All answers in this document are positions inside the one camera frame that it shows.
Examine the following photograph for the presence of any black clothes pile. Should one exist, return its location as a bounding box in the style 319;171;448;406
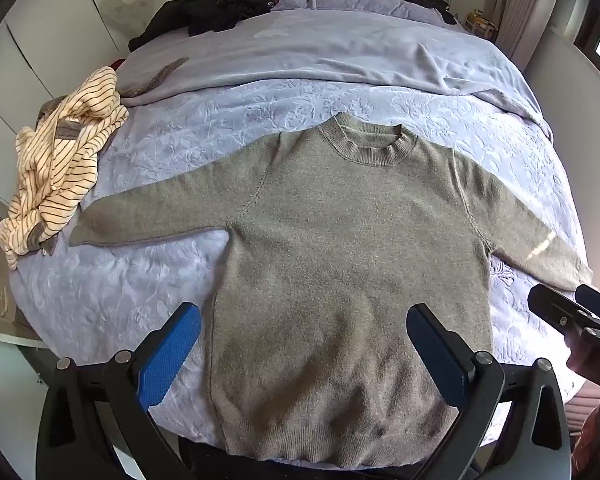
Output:
128;0;292;53

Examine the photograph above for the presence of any plain lavender blanket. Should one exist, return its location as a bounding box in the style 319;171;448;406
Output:
115;0;553;126

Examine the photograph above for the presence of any grey-brown cloth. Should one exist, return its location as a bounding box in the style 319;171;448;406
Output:
120;56;190;97

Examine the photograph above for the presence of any white standing fan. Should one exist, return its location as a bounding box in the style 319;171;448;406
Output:
102;0;158;36

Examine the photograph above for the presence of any embossed lavender bedspread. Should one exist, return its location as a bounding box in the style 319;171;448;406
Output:
7;77;588;461

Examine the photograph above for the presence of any olive knit sweater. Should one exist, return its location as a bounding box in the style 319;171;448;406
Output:
70;112;595;471

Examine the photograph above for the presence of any beige curtain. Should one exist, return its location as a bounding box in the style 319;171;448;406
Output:
495;0;566;56

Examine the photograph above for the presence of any cream striped garment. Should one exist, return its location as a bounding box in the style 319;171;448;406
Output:
0;66;130;271

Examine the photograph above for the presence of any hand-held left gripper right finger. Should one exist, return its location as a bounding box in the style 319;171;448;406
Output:
405;302;572;480

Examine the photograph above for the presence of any white wardrobe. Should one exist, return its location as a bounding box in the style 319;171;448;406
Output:
0;0;146;201

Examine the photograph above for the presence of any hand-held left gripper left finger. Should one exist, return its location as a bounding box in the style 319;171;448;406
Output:
36;301;203;480

